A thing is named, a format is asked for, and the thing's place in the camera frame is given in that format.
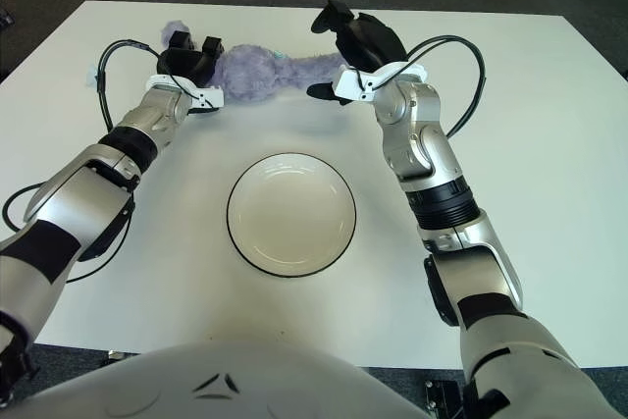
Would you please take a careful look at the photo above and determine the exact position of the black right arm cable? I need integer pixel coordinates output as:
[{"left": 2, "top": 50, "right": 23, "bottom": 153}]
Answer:
[{"left": 372, "top": 34, "right": 487, "bottom": 138}]

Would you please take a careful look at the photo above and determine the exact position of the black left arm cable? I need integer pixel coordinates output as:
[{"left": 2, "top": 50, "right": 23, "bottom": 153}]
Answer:
[{"left": 2, "top": 38, "right": 207, "bottom": 286}]

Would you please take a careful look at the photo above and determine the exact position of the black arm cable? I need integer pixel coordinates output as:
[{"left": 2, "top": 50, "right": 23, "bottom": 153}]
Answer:
[
  {"left": 372, "top": 34, "right": 487, "bottom": 138},
  {"left": 2, "top": 38, "right": 207, "bottom": 286}
]

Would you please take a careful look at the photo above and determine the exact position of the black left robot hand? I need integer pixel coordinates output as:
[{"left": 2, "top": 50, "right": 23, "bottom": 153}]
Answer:
[{"left": 146, "top": 30, "right": 226, "bottom": 111}]

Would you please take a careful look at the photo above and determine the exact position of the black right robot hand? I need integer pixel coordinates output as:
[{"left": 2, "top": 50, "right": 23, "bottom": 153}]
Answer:
[{"left": 306, "top": 0, "right": 428, "bottom": 107}]

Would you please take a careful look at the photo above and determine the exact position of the white plate with black rim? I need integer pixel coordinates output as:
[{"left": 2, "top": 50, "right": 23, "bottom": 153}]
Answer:
[{"left": 226, "top": 152, "right": 358, "bottom": 277}]

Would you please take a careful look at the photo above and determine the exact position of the grey robot torso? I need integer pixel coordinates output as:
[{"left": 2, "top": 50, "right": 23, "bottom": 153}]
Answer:
[{"left": 0, "top": 340, "right": 433, "bottom": 419}]

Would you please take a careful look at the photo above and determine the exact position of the purple plush doll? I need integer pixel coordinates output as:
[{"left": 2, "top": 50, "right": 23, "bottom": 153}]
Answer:
[{"left": 159, "top": 20, "right": 352, "bottom": 104}]

